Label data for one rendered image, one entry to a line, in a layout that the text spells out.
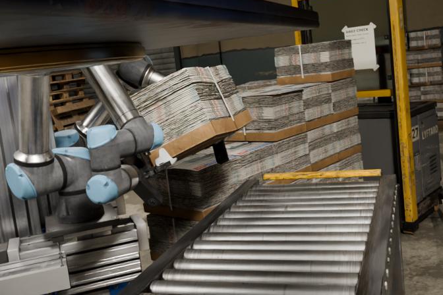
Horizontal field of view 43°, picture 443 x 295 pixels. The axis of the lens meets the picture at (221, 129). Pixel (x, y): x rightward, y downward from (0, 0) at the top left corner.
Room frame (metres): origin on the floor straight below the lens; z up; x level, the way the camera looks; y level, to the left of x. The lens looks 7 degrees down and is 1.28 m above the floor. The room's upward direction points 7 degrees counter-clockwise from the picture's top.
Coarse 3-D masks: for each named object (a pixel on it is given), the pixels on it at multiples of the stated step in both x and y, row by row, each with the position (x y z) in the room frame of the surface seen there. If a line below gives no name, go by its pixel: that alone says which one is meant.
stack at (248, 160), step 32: (320, 128) 3.02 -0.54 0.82; (192, 160) 2.48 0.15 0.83; (256, 160) 2.57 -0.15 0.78; (288, 160) 2.77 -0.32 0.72; (320, 160) 2.99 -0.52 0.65; (160, 192) 2.42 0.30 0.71; (192, 192) 2.29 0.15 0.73; (224, 192) 2.37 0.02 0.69; (160, 224) 2.44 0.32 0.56; (192, 224) 2.30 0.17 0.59
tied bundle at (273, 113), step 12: (252, 96) 2.81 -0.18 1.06; (264, 96) 2.72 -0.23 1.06; (276, 96) 2.72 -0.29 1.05; (288, 96) 2.80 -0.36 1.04; (300, 96) 2.89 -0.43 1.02; (252, 108) 2.77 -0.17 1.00; (264, 108) 2.72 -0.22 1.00; (276, 108) 2.72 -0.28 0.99; (288, 108) 2.80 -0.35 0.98; (300, 108) 2.89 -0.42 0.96; (252, 120) 2.78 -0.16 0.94; (264, 120) 2.73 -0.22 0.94; (276, 120) 2.71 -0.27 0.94; (288, 120) 2.79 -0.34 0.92; (300, 120) 2.87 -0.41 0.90
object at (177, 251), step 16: (240, 192) 1.90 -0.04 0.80; (224, 208) 1.72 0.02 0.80; (208, 224) 1.58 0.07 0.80; (192, 240) 1.44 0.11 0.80; (160, 256) 1.35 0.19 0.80; (176, 256) 1.34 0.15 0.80; (144, 272) 1.25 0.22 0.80; (160, 272) 1.24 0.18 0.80; (128, 288) 1.17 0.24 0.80; (144, 288) 1.16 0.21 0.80
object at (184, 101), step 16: (160, 80) 1.67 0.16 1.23; (176, 80) 1.65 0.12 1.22; (192, 80) 1.64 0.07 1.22; (208, 80) 1.76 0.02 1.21; (144, 96) 1.69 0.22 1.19; (160, 96) 1.67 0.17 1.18; (176, 96) 1.65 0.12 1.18; (192, 96) 1.64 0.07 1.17; (208, 96) 1.70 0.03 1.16; (144, 112) 1.69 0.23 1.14; (160, 112) 1.67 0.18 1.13; (176, 112) 1.66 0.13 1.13; (192, 112) 1.64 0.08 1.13; (208, 112) 1.65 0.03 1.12; (176, 128) 1.66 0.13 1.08; (192, 128) 1.64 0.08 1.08; (208, 144) 1.74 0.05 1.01
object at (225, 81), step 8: (216, 72) 1.86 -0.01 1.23; (224, 72) 1.94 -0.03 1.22; (224, 80) 1.90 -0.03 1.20; (232, 80) 1.97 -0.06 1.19; (224, 88) 1.86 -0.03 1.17; (232, 88) 1.95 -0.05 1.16; (232, 96) 1.91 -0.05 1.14; (232, 104) 1.87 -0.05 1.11; (240, 104) 1.94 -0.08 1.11; (232, 112) 1.83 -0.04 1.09; (240, 112) 1.89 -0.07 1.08; (240, 128) 1.86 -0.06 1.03
